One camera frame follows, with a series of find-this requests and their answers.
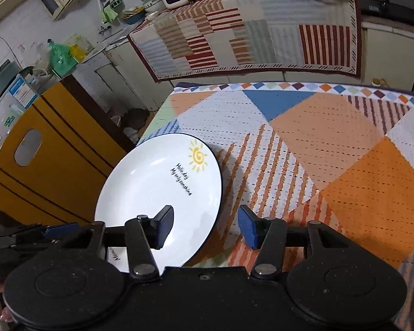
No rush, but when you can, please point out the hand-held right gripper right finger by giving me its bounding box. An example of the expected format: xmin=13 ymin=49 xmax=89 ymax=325
xmin=237 ymin=205 xmax=336 ymax=277

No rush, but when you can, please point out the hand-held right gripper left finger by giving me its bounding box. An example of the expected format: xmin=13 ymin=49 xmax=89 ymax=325
xmin=76 ymin=205 xmax=175 ymax=281

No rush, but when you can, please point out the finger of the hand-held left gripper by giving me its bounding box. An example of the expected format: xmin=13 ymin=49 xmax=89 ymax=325
xmin=13 ymin=223 xmax=87 ymax=249

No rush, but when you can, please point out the white plate with sun print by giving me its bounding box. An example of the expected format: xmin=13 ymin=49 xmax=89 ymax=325
xmin=94 ymin=133 xmax=224 ymax=268

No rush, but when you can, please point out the yellow wooden chair back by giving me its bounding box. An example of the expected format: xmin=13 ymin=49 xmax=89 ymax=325
xmin=0 ymin=75 xmax=136 ymax=227

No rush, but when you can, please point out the dark pot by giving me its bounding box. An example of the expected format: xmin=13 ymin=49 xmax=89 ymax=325
xmin=121 ymin=108 xmax=150 ymax=132

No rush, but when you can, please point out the colourful patchwork table blanket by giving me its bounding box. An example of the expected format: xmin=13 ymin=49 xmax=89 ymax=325
xmin=135 ymin=82 xmax=414 ymax=328

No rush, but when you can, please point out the grey refrigerator with stickers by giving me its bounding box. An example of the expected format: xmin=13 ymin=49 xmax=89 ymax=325
xmin=0 ymin=60 xmax=39 ymax=161

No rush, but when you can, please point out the cream base cabinet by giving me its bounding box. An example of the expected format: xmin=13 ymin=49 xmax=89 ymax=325
xmin=360 ymin=21 xmax=414 ymax=94
xmin=72 ymin=40 xmax=175 ymax=111

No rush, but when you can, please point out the green plastic bag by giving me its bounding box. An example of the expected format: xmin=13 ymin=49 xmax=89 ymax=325
xmin=47 ymin=39 xmax=79 ymax=77

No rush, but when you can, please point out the yellow packet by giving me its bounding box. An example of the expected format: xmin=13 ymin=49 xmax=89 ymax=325
xmin=67 ymin=34 xmax=93 ymax=58

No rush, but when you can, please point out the striped patchwork counter cloth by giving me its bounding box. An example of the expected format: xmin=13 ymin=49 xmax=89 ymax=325
xmin=128 ymin=0 xmax=363 ymax=83

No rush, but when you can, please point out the blue bowl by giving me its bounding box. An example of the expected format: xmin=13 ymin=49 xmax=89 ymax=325
xmin=122 ymin=8 xmax=147 ymax=25

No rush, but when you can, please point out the green cloth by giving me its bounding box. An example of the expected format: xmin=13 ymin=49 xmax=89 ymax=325
xmin=101 ymin=0 xmax=125 ymax=23

